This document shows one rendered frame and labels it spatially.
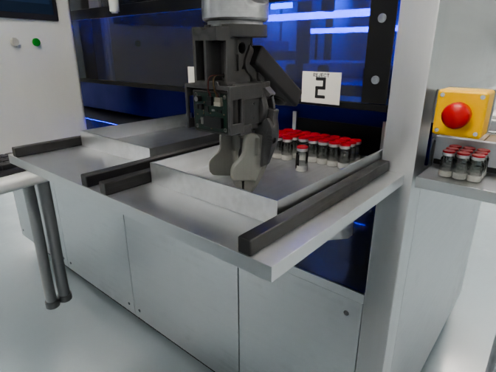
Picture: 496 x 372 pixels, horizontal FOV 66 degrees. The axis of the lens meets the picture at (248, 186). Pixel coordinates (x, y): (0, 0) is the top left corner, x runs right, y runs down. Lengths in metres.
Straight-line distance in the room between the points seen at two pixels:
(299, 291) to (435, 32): 0.62
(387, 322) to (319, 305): 0.16
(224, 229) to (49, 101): 0.94
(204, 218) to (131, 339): 1.23
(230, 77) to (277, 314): 0.73
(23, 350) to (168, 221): 1.36
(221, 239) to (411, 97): 0.42
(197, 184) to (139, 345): 1.17
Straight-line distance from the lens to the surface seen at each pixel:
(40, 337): 1.84
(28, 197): 1.45
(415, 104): 0.71
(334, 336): 0.97
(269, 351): 1.15
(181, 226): 0.49
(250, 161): 0.47
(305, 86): 0.80
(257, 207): 0.49
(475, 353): 1.80
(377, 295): 0.86
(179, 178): 0.59
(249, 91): 0.43
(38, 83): 1.31
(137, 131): 1.04
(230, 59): 0.43
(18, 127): 1.29
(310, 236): 0.47
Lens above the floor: 1.09
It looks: 20 degrees down
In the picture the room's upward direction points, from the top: straight up
